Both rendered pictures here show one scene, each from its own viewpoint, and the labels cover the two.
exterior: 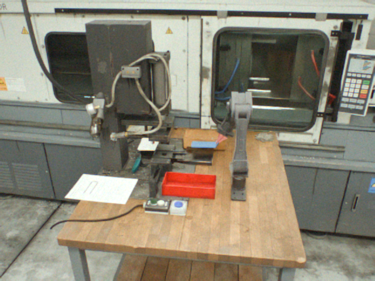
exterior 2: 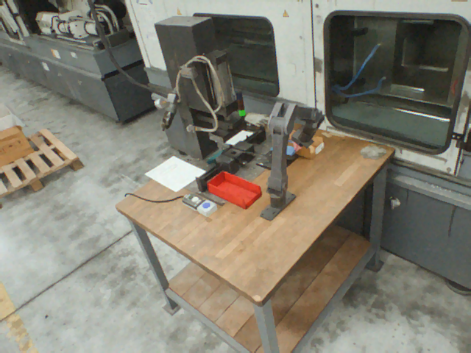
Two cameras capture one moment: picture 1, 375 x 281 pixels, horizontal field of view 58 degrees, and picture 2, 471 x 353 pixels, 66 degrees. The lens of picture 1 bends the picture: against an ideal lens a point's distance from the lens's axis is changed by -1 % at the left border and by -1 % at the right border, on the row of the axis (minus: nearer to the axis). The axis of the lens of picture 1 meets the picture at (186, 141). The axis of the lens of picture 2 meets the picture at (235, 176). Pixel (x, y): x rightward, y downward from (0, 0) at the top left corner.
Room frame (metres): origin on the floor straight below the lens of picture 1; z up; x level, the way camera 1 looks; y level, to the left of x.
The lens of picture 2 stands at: (0.34, -0.97, 2.00)
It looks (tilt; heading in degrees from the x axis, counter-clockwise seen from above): 35 degrees down; 42
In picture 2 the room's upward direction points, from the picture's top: 12 degrees counter-clockwise
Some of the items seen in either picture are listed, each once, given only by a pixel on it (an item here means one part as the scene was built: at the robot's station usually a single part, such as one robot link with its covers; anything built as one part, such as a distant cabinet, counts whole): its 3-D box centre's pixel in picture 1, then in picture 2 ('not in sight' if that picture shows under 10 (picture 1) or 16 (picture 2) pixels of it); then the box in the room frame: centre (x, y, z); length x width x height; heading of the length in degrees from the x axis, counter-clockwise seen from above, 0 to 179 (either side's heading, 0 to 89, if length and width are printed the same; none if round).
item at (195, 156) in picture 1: (198, 155); (277, 159); (1.70, -0.07, 0.91); 0.17 x 0.16 x 0.02; 173
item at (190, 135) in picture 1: (204, 139); (297, 143); (1.86, -0.11, 0.93); 0.25 x 0.13 x 0.08; 83
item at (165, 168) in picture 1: (163, 160); (235, 158); (1.59, 0.12, 0.94); 0.20 x 0.10 x 0.07; 173
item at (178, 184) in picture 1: (189, 185); (233, 189); (1.38, -0.02, 0.93); 0.25 x 0.12 x 0.06; 83
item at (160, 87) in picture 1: (160, 84); (220, 84); (1.59, 0.12, 1.37); 0.11 x 0.09 x 0.30; 173
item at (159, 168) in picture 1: (156, 177); (212, 173); (1.42, 0.15, 0.95); 0.15 x 0.03 x 0.10; 173
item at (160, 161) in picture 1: (163, 153); (235, 151); (1.59, 0.12, 0.98); 0.20 x 0.10 x 0.01; 173
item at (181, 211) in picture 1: (178, 209); (207, 209); (1.22, 0.03, 0.90); 0.07 x 0.07 x 0.06; 83
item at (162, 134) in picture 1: (147, 111); (214, 109); (1.59, 0.19, 1.22); 0.26 x 0.18 x 0.30; 83
